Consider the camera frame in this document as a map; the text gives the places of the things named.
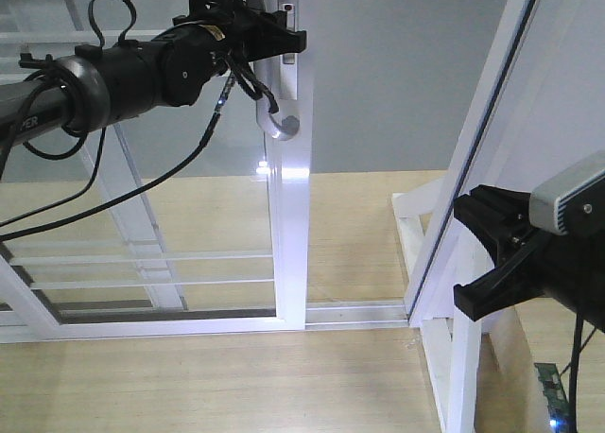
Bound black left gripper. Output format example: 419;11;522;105
173;0;306;61

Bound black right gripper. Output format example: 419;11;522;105
453;184;604;331

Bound grey metal door handle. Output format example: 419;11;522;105
246;0;301;141

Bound white framed sliding glass door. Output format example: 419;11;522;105
1;0;317;342

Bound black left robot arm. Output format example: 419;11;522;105
1;0;307;155

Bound aluminium floor door track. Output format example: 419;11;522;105
305;300;408;331

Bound white wooden support brace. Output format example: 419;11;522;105
392;177;489;432

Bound green circuit board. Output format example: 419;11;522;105
534;362;571;433

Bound fixed white framed glass panel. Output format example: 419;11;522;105
1;0;202;324

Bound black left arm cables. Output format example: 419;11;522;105
0;0;280;240

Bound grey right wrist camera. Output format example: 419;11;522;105
528;150;604;237

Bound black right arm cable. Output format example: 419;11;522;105
560;309;599;429

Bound white door jamb frame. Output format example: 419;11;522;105
393;0;539;327

